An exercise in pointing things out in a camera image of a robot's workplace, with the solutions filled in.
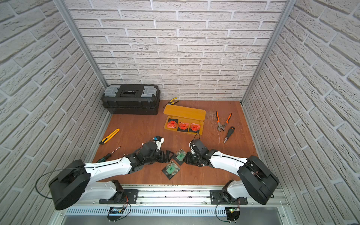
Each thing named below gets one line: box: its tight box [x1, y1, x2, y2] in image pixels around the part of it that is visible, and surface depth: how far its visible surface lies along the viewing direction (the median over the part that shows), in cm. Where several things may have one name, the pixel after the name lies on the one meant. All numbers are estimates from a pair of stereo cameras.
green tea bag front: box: [161, 160, 181, 180], surface depth 85 cm
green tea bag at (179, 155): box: [172, 148, 187, 166], surface depth 90 cm
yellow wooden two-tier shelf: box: [163, 104, 207, 136], surface depth 102 cm
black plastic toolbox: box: [101, 83, 161, 116], surface depth 102 cm
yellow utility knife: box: [98, 127, 121, 145], surface depth 99 cm
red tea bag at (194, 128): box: [189, 122, 201, 134], surface depth 102 cm
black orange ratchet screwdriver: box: [223, 126, 235, 144], surface depth 100 cm
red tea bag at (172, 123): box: [166, 118, 179, 129], surface depth 105 cm
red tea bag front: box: [177, 121, 189, 133], surface depth 105 cm
